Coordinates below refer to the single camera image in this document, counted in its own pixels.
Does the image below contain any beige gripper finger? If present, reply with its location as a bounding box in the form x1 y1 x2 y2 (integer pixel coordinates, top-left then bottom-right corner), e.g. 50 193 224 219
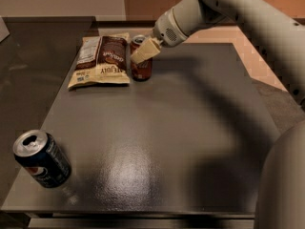
131 36 161 64

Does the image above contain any red coke can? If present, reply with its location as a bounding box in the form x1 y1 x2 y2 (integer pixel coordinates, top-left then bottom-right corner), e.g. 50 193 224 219
130 35 153 81

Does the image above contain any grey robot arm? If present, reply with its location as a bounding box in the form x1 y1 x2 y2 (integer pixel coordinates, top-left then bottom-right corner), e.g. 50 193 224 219
132 0 305 229

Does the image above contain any brown chip bag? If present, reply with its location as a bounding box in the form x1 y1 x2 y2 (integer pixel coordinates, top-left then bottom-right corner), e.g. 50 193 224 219
68 32 130 89

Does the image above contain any black pepsi can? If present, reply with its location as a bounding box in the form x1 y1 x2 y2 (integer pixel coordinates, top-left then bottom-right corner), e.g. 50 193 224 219
12 130 71 188

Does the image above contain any dark grey side cabinet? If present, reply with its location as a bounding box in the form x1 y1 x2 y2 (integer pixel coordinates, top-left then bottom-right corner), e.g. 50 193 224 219
0 17 93 204

